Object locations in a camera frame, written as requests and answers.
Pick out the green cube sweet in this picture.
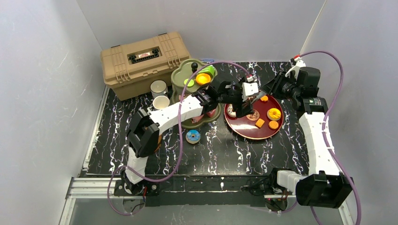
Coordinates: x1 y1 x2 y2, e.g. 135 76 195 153
198 65 216 77

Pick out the red round lacquer tray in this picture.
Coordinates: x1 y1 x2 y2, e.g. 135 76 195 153
224 95 284 140

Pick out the green three-tier serving stand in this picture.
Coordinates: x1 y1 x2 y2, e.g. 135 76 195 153
170 59 221 130

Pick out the blue frosted donut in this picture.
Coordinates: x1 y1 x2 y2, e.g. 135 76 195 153
185 130 201 144

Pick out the blue mug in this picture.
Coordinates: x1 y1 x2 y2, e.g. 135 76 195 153
153 96 170 110

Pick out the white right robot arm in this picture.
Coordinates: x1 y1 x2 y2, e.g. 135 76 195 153
262 67 353 208

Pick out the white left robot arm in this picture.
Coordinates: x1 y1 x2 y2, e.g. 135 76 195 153
124 76 259 185

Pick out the fish shaped yellow cookie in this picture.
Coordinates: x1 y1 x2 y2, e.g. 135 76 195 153
260 96 269 102

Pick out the square yellow cracker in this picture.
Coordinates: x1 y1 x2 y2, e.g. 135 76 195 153
255 119 265 128

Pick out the yellow glazed donut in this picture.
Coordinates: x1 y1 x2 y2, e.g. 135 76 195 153
267 108 282 121

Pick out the round yellow biscuit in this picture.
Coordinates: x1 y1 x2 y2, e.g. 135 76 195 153
268 120 279 130

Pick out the white cup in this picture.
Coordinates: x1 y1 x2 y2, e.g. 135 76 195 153
150 80 169 99

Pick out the tan plastic toolbox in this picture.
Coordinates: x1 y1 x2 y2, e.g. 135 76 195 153
100 31 191 101

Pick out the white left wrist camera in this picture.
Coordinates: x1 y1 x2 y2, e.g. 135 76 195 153
239 75 259 101

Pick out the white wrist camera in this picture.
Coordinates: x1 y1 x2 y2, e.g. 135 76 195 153
239 75 259 101
285 55 306 79

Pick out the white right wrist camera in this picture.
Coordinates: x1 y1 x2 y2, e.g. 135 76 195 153
285 55 306 79

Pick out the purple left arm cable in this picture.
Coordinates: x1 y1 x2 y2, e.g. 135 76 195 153
107 61 254 217

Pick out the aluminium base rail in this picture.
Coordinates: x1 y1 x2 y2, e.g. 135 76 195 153
59 175 355 225

